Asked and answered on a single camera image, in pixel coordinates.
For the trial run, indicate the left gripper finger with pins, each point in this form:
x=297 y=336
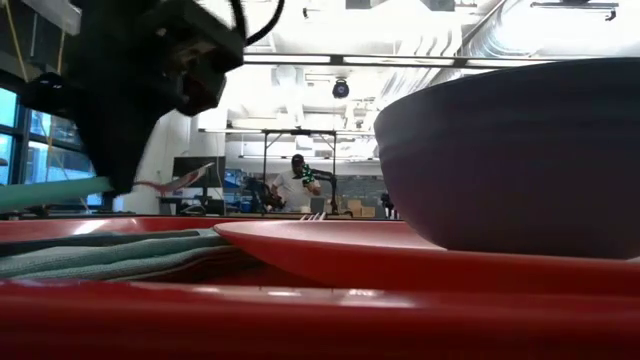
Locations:
x=117 y=145

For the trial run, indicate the teal cloth napkin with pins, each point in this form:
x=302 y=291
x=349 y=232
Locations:
x=100 y=260

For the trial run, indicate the pink plate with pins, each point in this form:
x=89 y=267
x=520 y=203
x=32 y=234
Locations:
x=350 y=255

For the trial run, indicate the blue bowl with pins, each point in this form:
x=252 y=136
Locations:
x=510 y=165

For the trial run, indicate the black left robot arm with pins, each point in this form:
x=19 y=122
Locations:
x=42 y=95

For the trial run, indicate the background black robot arm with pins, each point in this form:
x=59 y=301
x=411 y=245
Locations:
x=260 y=192

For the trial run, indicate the red plastic tray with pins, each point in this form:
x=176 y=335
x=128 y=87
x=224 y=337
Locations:
x=300 y=325

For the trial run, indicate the black monitor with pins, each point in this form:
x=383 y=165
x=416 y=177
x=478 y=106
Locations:
x=182 y=164

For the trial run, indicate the window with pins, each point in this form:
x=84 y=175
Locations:
x=10 y=107

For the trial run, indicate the person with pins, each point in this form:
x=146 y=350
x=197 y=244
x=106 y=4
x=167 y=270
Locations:
x=292 y=192

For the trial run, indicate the cardboard boxes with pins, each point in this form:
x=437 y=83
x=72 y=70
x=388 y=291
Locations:
x=357 y=207

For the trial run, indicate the overhead light bar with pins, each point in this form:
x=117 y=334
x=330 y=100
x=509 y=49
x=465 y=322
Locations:
x=400 y=60

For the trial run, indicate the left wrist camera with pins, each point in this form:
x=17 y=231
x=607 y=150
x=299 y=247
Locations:
x=200 y=60

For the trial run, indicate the background rig frame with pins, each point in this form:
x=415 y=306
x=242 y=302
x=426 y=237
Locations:
x=300 y=132

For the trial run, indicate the hanging black camera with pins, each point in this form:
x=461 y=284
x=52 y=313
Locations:
x=341 y=90

